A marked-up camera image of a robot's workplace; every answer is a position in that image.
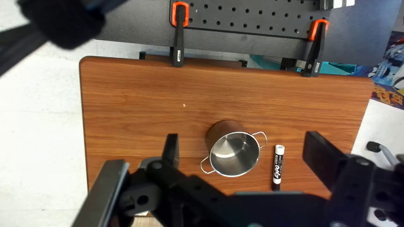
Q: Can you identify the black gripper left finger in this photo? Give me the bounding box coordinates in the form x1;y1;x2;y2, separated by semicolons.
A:
162;134;180;168

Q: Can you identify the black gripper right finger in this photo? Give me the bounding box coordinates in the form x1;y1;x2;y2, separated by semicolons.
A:
303;131;349;188

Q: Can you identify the black and white marker pen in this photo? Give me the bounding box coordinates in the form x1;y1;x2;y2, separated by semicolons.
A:
272;144;286;191

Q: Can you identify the silver metal pot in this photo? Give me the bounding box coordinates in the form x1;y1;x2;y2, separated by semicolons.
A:
200;120;268;178

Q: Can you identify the orange black clamp right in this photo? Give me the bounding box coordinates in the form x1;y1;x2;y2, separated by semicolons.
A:
302;19;330;77

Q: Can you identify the orange black clamp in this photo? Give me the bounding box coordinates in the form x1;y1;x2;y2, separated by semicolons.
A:
302;19;330;77
171;1;190;67

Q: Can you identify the orange black clamp left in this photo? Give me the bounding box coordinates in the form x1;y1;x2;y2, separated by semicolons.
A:
171;1;190;67

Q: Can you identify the black perforated board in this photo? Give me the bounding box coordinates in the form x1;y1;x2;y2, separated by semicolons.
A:
170;0;331;39

